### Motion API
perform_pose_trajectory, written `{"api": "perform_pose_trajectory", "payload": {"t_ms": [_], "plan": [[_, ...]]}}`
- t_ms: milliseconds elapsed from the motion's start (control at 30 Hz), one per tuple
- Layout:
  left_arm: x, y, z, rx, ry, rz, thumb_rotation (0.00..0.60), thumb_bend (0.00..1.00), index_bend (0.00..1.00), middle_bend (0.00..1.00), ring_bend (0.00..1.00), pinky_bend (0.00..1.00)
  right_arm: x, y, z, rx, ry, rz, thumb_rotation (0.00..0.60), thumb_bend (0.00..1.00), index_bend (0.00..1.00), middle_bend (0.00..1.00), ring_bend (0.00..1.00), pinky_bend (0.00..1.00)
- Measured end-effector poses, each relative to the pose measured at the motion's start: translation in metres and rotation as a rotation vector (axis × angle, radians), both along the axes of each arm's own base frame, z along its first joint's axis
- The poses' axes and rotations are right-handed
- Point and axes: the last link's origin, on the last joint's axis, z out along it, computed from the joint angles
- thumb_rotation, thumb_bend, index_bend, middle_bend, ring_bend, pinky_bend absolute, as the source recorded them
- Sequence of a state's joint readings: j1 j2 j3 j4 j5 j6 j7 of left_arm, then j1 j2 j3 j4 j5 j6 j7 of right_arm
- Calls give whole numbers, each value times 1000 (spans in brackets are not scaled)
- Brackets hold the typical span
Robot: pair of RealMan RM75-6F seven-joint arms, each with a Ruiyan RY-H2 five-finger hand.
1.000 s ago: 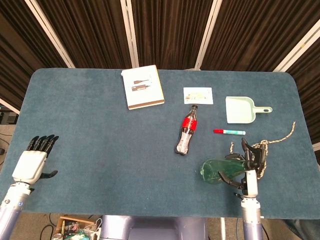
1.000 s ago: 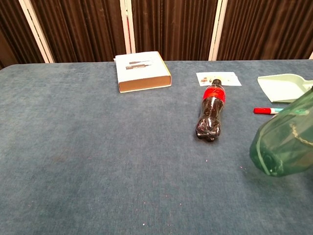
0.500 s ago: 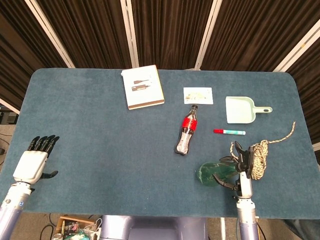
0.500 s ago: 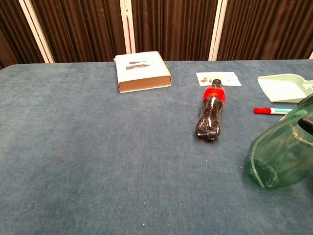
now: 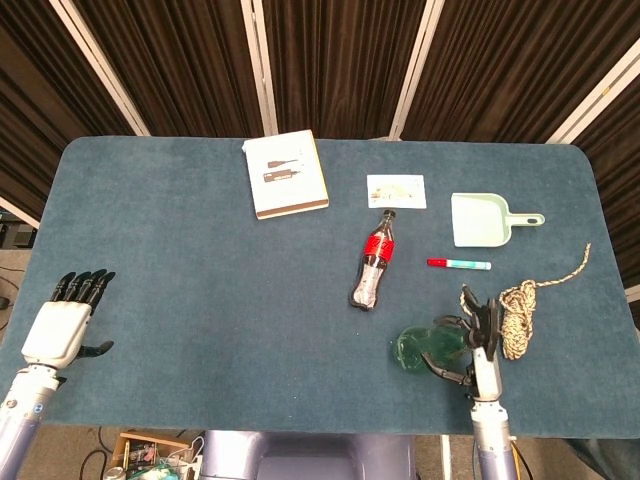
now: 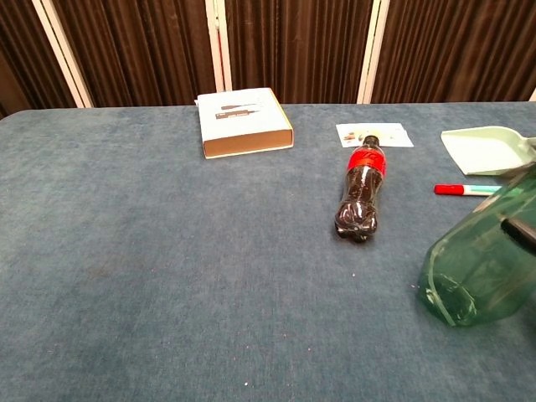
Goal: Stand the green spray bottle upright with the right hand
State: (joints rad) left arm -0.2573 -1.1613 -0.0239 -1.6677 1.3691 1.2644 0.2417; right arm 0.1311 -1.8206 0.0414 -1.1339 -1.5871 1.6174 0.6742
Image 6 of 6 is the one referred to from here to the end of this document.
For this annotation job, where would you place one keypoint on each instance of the pale green dustpan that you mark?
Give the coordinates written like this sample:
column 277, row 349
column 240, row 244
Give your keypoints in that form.
column 481, row 151

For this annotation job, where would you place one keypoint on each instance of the cola bottle with red label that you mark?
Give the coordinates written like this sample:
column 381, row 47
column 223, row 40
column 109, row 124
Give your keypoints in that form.
column 361, row 188

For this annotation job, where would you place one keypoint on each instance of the green transparent spray bottle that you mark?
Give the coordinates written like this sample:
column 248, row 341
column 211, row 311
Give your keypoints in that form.
column 481, row 259

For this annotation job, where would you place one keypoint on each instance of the white printed card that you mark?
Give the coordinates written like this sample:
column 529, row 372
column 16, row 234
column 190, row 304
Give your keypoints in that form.
column 395, row 135

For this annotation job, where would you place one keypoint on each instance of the blue velvet tablecloth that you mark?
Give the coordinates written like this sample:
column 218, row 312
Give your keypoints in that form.
column 167, row 251

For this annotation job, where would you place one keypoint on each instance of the dark brown curtain panel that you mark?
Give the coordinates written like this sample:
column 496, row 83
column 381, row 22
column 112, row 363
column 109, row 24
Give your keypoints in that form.
column 142, row 50
column 460, row 50
column 21, row 54
column 297, row 50

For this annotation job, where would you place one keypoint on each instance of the marker with red cap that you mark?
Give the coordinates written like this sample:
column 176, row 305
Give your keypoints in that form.
column 450, row 189

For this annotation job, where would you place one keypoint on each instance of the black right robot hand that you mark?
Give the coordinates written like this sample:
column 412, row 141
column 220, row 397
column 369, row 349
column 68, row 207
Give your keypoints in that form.
column 521, row 231

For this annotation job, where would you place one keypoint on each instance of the white frame post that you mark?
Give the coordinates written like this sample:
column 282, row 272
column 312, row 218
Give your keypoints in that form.
column 218, row 46
column 63, row 54
column 370, row 54

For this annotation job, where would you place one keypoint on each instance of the white cardboard box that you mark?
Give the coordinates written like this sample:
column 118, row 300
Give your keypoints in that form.
column 240, row 117

